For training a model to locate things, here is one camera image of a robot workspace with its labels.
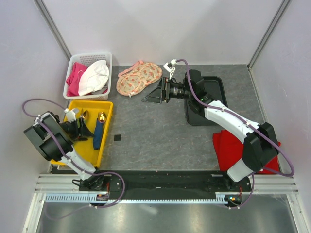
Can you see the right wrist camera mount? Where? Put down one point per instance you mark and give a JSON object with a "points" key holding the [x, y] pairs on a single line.
{"points": [[170, 67]]}

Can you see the small black square marker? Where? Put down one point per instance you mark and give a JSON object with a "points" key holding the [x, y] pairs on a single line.
{"points": [[117, 137]]}

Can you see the pink cloth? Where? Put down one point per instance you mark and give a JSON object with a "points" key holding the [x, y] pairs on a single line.
{"points": [[74, 78]]}

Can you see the blue paper napkin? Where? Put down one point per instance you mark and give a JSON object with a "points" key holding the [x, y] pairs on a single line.
{"points": [[98, 134]]}

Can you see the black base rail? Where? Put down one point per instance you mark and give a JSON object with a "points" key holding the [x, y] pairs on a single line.
{"points": [[203, 180]]}

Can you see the red folded cloth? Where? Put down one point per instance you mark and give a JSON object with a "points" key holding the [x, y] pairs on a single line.
{"points": [[229, 148]]}

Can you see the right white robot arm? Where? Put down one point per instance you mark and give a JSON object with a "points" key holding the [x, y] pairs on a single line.
{"points": [[259, 140]]}

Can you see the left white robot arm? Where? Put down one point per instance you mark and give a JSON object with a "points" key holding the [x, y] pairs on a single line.
{"points": [[55, 141]]}

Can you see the white toothed cable duct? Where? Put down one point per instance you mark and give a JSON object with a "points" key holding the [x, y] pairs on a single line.
{"points": [[97, 199]]}

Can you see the black plastic tray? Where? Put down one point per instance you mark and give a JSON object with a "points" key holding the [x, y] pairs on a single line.
{"points": [[213, 85]]}

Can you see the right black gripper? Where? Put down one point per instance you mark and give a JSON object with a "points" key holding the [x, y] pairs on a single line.
{"points": [[155, 96]]}

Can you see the green handled tool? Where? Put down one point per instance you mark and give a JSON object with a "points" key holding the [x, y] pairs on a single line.
{"points": [[84, 115]]}

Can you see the white cloth cap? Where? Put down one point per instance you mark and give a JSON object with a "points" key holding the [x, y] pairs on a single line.
{"points": [[94, 79]]}

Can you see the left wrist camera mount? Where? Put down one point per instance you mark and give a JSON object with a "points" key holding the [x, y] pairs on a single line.
{"points": [[70, 115]]}

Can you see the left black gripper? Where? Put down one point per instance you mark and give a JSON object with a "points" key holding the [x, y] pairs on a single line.
{"points": [[84, 131]]}

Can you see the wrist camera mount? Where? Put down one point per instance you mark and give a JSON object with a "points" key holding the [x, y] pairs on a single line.
{"points": [[170, 67], [70, 115]]}

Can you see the white perforated basket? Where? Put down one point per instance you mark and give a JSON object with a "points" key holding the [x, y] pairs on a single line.
{"points": [[87, 59]]}

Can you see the patterned peach oven mitt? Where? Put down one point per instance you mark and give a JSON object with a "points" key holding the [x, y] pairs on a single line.
{"points": [[135, 79]]}

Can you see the iridescent gold spoon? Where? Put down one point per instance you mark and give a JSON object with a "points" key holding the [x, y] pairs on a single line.
{"points": [[102, 117]]}

